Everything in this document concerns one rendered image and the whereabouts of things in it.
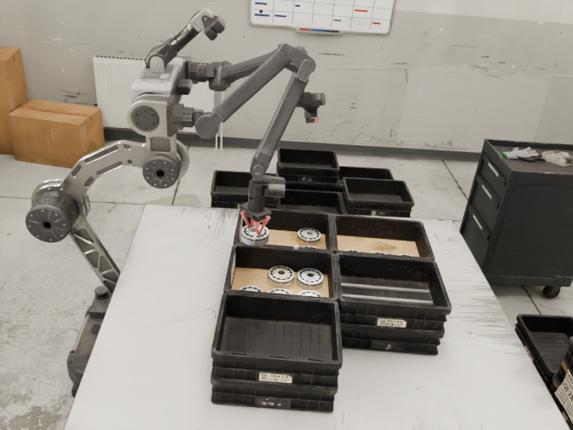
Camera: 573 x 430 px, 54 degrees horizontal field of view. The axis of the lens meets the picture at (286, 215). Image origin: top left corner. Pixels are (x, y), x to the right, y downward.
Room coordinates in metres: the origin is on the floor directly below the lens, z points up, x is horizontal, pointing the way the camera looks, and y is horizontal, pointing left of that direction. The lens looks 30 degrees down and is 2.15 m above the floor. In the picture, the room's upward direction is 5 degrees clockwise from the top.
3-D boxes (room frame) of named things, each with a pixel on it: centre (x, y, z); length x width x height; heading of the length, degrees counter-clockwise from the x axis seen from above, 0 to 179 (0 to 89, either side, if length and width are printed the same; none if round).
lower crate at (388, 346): (1.69, -0.40, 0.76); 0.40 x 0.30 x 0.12; 91
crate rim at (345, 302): (1.69, -0.40, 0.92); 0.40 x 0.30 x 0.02; 91
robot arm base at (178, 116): (1.78, 0.38, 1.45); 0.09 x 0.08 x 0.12; 5
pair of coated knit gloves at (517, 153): (3.15, -1.37, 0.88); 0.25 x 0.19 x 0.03; 95
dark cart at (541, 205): (3.09, -1.49, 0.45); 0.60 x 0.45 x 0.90; 95
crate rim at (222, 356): (1.38, -0.01, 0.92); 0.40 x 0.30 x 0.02; 91
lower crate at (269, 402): (1.38, -0.01, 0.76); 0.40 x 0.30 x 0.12; 91
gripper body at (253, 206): (1.75, 0.11, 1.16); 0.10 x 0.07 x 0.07; 46
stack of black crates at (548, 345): (2.08, -1.37, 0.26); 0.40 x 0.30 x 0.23; 5
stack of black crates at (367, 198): (3.06, -0.54, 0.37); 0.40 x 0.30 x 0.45; 95
